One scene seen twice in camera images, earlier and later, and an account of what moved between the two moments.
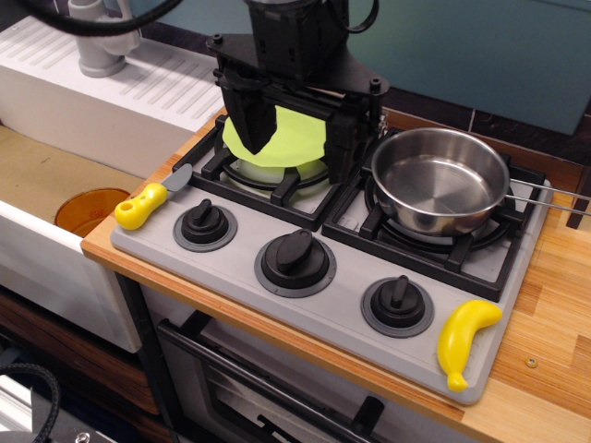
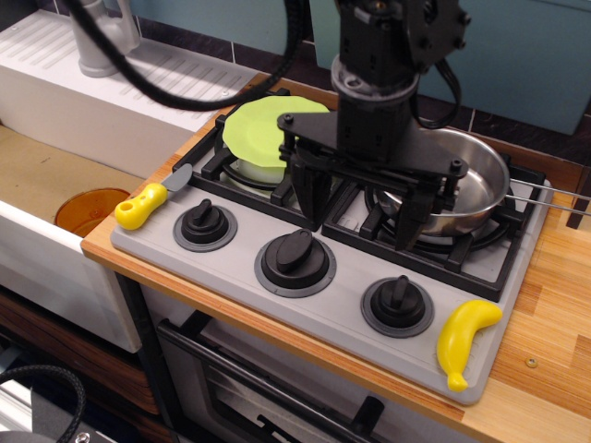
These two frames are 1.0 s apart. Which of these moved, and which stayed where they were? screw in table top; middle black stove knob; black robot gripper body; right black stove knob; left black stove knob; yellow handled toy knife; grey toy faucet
Moved: black robot gripper body
Stayed: middle black stove knob; right black stove knob; yellow handled toy knife; screw in table top; grey toy faucet; left black stove knob
